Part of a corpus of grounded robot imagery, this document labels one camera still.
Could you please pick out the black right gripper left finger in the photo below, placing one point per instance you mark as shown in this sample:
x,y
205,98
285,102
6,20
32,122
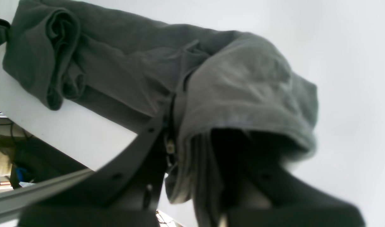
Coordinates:
x,y
124,193

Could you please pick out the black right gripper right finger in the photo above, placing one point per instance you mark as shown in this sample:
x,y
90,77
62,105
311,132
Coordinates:
x,y
261,192

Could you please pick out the dark grey T-shirt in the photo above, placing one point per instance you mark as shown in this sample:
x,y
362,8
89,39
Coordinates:
x,y
124,67

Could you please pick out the aluminium frame rail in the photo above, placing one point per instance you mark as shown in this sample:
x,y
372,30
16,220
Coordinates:
x,y
13,202

